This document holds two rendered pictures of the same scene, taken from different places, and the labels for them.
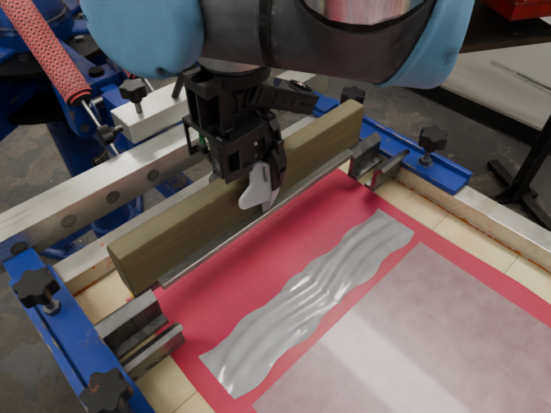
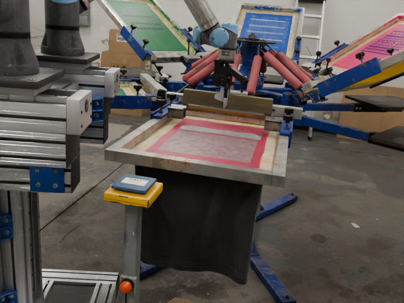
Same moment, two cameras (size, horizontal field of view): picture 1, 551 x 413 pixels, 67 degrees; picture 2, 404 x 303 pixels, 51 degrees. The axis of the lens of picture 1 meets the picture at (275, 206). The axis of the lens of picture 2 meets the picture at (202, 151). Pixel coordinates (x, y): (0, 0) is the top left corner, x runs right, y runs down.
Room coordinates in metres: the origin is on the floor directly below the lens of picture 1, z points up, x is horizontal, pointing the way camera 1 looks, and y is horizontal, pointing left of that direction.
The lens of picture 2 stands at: (-0.77, -1.47, 1.43)
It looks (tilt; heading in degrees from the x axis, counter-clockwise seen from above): 18 degrees down; 55
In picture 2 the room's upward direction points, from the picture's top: 5 degrees clockwise
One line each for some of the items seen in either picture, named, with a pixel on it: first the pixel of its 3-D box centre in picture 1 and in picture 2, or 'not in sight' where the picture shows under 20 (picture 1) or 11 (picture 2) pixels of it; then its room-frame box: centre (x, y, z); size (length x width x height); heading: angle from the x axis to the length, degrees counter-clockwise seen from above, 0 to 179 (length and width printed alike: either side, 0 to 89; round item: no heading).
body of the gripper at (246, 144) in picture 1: (233, 113); (223, 73); (0.38, 0.05, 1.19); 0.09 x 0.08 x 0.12; 134
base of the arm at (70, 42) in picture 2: not in sight; (62, 39); (-0.30, 0.11, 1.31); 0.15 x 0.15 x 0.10
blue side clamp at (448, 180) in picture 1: (381, 152); (285, 130); (0.58, -0.19, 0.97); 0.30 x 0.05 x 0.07; 44
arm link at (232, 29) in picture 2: not in sight; (228, 36); (0.38, 0.04, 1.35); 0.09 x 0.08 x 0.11; 163
